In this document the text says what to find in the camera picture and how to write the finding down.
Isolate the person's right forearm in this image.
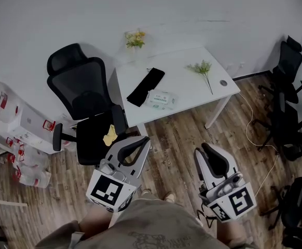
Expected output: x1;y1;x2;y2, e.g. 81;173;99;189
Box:
215;217;248;246

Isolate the white alcohol wipes pack lid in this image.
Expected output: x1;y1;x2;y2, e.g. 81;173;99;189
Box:
150;93;171;105

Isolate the person's right shoe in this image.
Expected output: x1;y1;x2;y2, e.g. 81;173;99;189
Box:
163;190;177;204

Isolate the white wet wipe pack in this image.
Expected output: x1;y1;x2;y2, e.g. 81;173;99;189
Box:
144;89;179;111

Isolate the white cardboard box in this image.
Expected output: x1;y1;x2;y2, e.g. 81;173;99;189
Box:
7;104;72;155

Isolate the yellow cloth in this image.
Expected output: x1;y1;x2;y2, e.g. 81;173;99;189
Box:
102;124;119;147

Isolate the black fabric pouch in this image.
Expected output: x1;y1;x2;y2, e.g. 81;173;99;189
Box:
126;66;166;108

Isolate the white floor cable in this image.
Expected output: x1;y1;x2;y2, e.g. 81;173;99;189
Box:
237;92;281;197

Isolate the large black mesh office chair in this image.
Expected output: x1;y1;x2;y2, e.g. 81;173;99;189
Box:
46;43;129;166

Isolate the white table leg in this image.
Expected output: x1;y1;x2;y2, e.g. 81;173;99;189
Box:
204;94;231;130
136;123;149;140

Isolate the yellow green flower bouquet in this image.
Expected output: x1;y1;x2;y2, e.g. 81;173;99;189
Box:
124;29;147;49

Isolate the green artificial flower sprig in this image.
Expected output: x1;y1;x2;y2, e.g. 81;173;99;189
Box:
185;59;214;95

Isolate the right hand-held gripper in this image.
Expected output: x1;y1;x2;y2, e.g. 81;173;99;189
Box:
194;142;257;222

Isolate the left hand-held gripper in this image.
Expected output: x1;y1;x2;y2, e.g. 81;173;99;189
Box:
85;135;152;213

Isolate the person's left forearm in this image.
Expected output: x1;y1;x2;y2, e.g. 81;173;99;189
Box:
78;206;115;240

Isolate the person's olive shirt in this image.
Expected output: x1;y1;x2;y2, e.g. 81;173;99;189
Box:
35;198;257;249

